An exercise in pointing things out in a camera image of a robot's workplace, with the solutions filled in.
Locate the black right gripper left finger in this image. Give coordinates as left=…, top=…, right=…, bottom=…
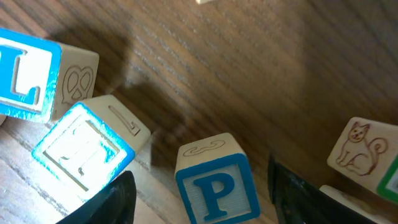
left=57, top=171, right=137, bottom=224

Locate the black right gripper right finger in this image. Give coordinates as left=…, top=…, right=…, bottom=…
left=267, top=157, right=373, bottom=224

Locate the blue P block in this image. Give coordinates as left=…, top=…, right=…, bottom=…
left=175, top=133, right=261, bottom=224

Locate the blue T block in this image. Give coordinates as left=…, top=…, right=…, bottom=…
left=32, top=95, right=151, bottom=200

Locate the yellow block centre right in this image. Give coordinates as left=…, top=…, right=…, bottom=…
left=319, top=185, right=392, bottom=224

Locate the green Z block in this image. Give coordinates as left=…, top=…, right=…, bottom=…
left=327, top=117, right=397, bottom=203

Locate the yellow O block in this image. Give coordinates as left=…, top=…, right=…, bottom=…
left=0, top=114, right=7, bottom=125

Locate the blue L block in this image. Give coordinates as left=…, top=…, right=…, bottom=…
left=1, top=29, right=100, bottom=123

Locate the red I block far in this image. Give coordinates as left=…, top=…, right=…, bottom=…
left=196, top=0, right=215, bottom=4

